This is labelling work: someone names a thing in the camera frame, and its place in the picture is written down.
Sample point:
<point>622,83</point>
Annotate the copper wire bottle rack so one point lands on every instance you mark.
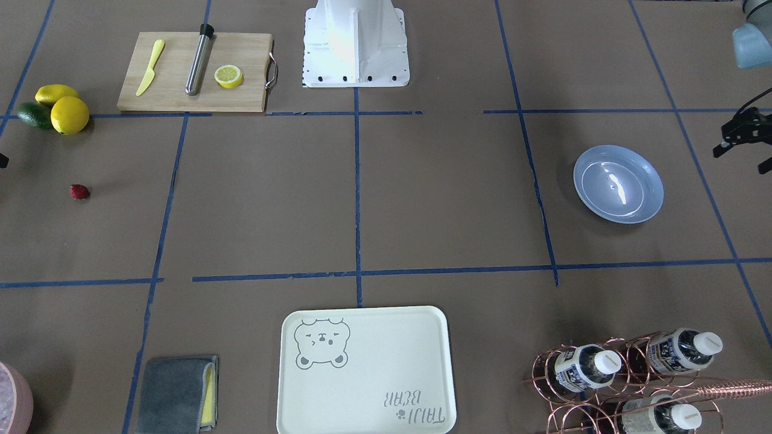
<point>595,411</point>

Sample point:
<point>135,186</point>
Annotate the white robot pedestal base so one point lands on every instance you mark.
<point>355,44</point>

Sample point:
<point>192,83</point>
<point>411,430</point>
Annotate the grey yellow folded cloth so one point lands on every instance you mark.
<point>179,395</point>

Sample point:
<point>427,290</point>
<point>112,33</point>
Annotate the cream bear tray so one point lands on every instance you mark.
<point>366,370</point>

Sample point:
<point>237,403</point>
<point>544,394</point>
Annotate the green lime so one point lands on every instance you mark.
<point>35,115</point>

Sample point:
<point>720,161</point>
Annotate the lemon half slice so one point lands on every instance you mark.
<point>229,76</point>

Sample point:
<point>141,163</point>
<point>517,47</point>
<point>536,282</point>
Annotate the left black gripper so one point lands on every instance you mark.
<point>743,131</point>

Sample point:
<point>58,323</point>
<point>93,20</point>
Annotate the yellow plastic knife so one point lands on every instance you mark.
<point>149,73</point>

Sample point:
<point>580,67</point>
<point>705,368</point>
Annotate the yellow lemon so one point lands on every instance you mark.
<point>48,95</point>
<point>69,115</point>

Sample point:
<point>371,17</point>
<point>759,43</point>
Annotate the pink bowl of ice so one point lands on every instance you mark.
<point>17,403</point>

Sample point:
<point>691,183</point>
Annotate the dark drink bottle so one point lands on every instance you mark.
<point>684,350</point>
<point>584,368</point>
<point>658,414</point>

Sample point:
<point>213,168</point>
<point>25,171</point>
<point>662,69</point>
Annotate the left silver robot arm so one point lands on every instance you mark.
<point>752,47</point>

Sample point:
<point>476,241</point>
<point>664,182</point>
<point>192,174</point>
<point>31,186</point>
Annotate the red strawberry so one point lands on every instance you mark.
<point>79,192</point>

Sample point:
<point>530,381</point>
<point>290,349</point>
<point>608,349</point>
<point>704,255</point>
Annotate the blue plate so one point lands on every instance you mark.
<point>618,184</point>

